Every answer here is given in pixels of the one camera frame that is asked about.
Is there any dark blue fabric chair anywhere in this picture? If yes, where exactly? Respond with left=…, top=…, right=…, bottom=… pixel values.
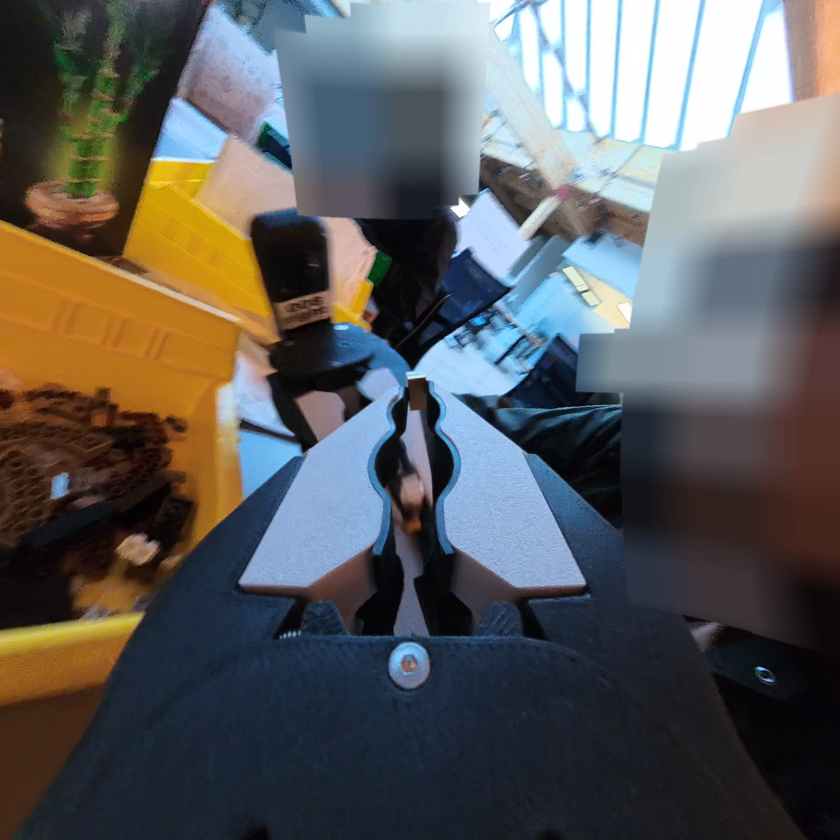
left=440, top=249, right=513, bottom=329

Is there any person's right forearm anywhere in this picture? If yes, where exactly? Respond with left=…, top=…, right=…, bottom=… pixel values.
left=459, top=394, right=621, bottom=519

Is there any black panel with green print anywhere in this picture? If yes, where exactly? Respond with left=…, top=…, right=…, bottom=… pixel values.
left=0, top=0, right=211, bottom=257

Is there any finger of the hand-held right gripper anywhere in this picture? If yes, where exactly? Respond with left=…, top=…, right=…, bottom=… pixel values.
left=399, top=412, right=434, bottom=511
left=297, top=367, right=403, bottom=450

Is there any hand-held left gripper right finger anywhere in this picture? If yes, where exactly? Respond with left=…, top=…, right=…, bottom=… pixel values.
left=430, top=382, right=587, bottom=621

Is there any pile of dark toy bricks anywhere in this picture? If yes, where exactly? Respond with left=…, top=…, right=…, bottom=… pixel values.
left=0, top=384, right=198, bottom=624

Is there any speckled brown board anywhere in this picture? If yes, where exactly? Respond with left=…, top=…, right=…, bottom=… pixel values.
left=177, top=7, right=283, bottom=142

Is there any tall plywood panel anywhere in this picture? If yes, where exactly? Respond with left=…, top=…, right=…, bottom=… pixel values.
left=197, top=138, right=296, bottom=224

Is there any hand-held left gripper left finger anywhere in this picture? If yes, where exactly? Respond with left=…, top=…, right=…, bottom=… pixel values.
left=238, top=386, right=403, bottom=621

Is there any white board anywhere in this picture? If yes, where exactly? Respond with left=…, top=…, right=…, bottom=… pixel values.
left=456, top=190, right=529, bottom=280

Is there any large yellow plastic bin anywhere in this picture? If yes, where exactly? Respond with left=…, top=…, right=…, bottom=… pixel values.
left=0, top=220, right=244, bottom=706

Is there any skylight window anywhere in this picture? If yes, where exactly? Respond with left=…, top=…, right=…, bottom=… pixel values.
left=492, top=0, right=788, bottom=148

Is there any grey desk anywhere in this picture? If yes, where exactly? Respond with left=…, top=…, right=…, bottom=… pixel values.
left=238, top=420, right=434, bottom=636

